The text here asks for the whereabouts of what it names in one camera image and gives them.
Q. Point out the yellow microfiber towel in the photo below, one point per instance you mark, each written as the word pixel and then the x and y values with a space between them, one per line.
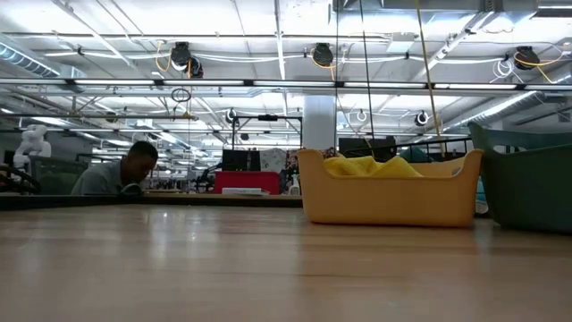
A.
pixel 397 169
pixel 348 166

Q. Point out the white spray bottle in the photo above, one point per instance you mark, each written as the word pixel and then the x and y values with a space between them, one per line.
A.
pixel 294 187

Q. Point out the black monitor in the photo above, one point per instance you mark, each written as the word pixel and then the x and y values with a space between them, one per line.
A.
pixel 241 160

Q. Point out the red storage box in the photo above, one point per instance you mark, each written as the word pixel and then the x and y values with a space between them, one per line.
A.
pixel 246 181

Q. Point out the orange plastic basket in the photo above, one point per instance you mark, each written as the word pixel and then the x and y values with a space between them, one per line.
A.
pixel 389 201

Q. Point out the person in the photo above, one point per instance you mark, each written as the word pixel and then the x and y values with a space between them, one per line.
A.
pixel 107 176

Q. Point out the linear ceiling light strip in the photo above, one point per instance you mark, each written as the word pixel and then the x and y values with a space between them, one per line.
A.
pixel 111 82

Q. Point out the teal plastic basket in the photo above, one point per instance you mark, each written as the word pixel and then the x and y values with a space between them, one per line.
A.
pixel 532 188

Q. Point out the white robot figure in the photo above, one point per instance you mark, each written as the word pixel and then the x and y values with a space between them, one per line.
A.
pixel 32 143

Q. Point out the black camera stand frame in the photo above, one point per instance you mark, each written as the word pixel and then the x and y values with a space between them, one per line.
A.
pixel 268 118

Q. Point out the black metal table frame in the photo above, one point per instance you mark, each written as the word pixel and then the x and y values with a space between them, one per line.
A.
pixel 134 201

